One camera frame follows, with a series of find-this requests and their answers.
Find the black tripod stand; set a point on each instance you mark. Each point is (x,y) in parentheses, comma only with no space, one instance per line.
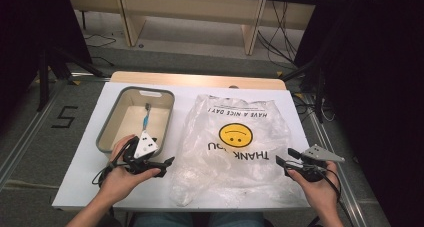
(316,80)
(50,70)

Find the person's blue jeans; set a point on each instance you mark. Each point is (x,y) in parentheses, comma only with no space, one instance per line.
(166,220)

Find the black curtain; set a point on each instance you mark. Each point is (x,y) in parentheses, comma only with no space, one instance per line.
(30,37)
(383,87)

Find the person's left hand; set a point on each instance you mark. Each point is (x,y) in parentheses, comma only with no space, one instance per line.
(121,183)

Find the light wooden shelf unit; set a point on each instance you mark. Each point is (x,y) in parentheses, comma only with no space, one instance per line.
(186,7)

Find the white board mat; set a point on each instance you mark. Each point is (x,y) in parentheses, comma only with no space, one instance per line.
(83,183)

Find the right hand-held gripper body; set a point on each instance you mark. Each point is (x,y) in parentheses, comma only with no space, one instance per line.
(315,163)

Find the grey and blue toothbrush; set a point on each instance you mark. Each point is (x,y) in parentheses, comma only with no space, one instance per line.
(146,120)

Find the person's right hand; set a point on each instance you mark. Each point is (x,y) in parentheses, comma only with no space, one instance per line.
(321,193)

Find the metal floor rail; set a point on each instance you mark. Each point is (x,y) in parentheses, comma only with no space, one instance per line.
(26,140)
(346,187)

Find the clear smiley plastic bag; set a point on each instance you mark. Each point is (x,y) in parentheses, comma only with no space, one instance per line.
(233,167)

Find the beige basin with grey rim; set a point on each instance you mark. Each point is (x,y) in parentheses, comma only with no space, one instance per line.
(133,120)

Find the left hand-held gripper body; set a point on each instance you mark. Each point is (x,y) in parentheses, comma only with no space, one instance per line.
(145,147)

